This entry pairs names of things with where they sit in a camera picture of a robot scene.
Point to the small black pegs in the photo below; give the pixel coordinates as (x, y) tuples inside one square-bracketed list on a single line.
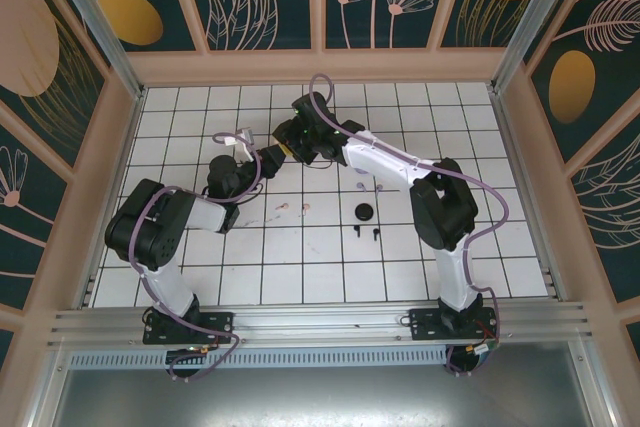
[(374, 233)]

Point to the black earbud charging case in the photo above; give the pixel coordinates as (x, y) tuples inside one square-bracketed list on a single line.
[(363, 212)]

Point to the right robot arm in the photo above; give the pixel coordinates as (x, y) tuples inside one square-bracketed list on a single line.
[(440, 217)]

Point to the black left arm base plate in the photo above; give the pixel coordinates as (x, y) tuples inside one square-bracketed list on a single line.
[(220, 324)]

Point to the grey metal sheet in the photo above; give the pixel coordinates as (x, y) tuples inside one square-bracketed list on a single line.
[(320, 397)]

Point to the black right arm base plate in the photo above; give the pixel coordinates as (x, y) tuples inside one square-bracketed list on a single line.
[(425, 324)]

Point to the black earbud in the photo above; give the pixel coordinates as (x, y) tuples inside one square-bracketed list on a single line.
[(356, 230)]

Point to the pink earbud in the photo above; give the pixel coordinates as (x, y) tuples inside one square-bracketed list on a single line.
[(284, 206), (306, 207)]

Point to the purple earbud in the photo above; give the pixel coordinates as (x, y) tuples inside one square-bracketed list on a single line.
[(360, 185), (378, 189)]

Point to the aluminium mounting rail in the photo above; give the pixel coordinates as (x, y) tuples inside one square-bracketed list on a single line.
[(320, 322)]

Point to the aluminium corner post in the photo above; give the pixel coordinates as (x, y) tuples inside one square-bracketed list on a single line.
[(100, 27), (539, 22)]

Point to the green circuit board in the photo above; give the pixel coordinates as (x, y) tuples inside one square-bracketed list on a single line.
[(482, 348)]

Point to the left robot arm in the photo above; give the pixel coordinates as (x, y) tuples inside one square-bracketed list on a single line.
[(145, 227)]

